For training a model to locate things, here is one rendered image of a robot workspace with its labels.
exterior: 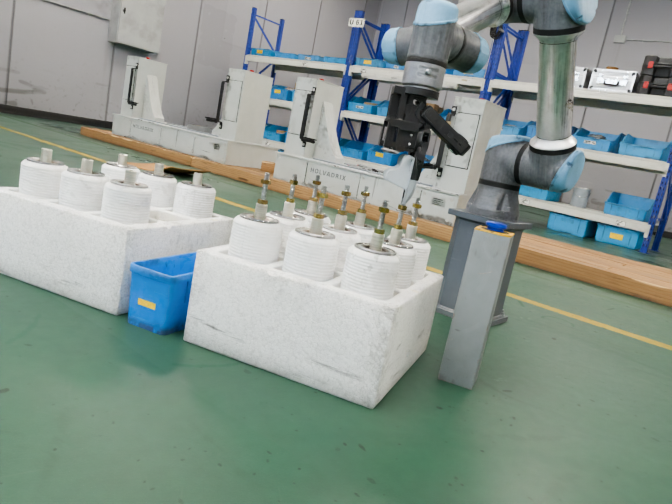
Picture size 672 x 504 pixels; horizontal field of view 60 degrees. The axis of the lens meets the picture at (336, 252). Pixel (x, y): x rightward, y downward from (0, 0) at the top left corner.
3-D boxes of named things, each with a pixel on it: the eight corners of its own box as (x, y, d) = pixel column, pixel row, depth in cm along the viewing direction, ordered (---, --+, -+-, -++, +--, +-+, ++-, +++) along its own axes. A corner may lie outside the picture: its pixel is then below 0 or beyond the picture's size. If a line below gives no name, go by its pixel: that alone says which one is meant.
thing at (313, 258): (322, 323, 114) (340, 234, 111) (321, 340, 105) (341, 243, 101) (274, 314, 114) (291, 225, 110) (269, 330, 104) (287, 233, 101)
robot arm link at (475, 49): (450, 35, 121) (419, 20, 113) (497, 36, 114) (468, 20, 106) (441, 74, 122) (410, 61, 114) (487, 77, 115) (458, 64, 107)
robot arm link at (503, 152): (491, 180, 173) (502, 134, 170) (533, 189, 164) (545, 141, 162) (470, 176, 164) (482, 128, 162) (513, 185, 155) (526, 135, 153)
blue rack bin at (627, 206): (612, 213, 566) (618, 192, 562) (655, 223, 544) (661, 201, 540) (600, 212, 527) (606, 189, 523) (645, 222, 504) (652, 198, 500)
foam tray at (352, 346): (277, 302, 146) (290, 233, 143) (426, 350, 133) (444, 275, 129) (182, 340, 110) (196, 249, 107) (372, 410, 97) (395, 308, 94)
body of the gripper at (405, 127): (378, 148, 113) (391, 85, 111) (420, 157, 114) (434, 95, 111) (383, 150, 105) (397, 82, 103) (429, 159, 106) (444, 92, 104)
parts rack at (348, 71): (259, 153, 871) (282, 20, 835) (660, 251, 550) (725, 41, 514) (227, 149, 821) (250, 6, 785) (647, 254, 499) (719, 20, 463)
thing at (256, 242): (256, 321, 108) (273, 227, 104) (210, 308, 110) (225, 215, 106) (275, 310, 117) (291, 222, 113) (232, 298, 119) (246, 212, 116)
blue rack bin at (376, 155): (386, 164, 721) (390, 147, 717) (412, 170, 699) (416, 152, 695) (363, 160, 681) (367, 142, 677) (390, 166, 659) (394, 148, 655)
